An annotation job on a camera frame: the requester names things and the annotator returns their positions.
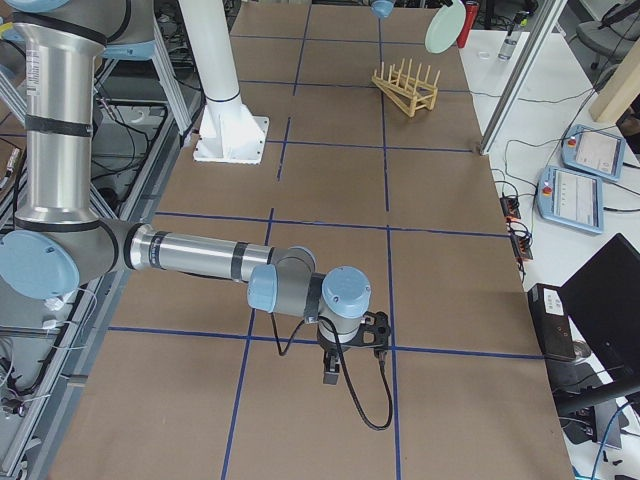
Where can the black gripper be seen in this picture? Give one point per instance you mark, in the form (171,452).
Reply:
(330,346)

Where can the light green plate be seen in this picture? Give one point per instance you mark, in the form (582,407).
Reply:
(445,27)

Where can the wooden dish rack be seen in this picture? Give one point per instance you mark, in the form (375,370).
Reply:
(410,89)

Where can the black box device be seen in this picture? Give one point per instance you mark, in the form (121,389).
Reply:
(551,323)

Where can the orange black usb hub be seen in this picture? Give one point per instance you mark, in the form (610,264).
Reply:
(510,207)

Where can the black laptop on stand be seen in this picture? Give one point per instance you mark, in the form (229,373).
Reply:
(602,300)

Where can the near teach pendant tablet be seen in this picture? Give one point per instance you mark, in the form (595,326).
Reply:
(571,198)

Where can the teach pendant tablet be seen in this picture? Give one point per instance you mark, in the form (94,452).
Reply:
(571,198)
(594,151)

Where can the far teach pendant tablet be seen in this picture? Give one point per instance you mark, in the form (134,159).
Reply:
(594,151)

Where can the clear water bottle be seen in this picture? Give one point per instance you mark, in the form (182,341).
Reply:
(509,44)

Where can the red cylinder bottle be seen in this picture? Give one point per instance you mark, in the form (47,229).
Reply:
(471,12)

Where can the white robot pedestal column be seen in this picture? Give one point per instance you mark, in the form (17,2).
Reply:
(229,132)

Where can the aluminium frame structure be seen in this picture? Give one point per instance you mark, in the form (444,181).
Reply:
(59,243)

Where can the aluminium frame post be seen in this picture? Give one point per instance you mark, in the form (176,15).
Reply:
(548,17)

